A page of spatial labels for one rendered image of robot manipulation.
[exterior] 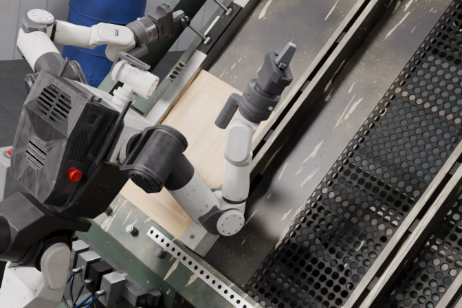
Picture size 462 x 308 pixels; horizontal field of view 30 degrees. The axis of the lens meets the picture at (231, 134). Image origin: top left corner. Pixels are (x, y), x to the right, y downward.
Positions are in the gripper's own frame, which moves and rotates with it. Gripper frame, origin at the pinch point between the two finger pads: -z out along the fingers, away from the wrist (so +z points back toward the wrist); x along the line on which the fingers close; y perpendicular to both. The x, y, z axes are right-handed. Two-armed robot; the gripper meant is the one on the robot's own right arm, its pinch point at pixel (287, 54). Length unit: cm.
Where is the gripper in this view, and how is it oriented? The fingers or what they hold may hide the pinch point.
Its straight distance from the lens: 206.8
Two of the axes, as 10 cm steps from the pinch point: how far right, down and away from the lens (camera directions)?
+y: 8.8, 2.9, 3.6
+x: -1.3, -6.0, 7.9
